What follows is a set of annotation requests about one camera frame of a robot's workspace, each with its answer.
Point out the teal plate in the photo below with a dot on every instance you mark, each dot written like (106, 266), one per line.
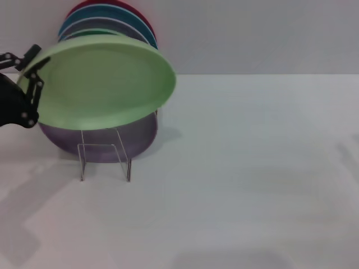
(84, 17)

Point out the light green plate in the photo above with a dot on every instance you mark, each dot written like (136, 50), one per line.
(106, 81)

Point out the grey lavender plate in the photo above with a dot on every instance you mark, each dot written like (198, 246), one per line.
(109, 23)

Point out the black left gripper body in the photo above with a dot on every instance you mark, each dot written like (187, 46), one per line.
(11, 103)

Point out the purple plate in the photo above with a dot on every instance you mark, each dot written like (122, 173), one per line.
(98, 145)

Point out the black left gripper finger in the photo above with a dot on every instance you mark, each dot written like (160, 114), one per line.
(34, 92)
(28, 56)

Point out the dark green plate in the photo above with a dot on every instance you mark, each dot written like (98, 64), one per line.
(92, 31)

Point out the red plate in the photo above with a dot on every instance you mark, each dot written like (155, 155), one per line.
(140, 12)

